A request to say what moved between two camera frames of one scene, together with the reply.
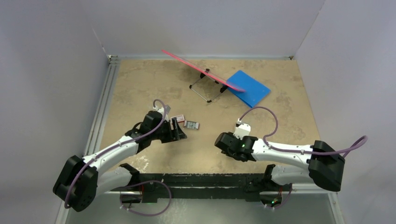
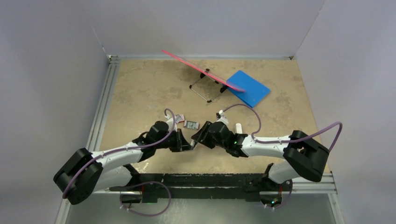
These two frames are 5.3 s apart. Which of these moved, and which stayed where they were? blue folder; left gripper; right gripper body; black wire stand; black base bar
Moved: left gripper; right gripper body
Stayed: black base bar; blue folder; black wire stand
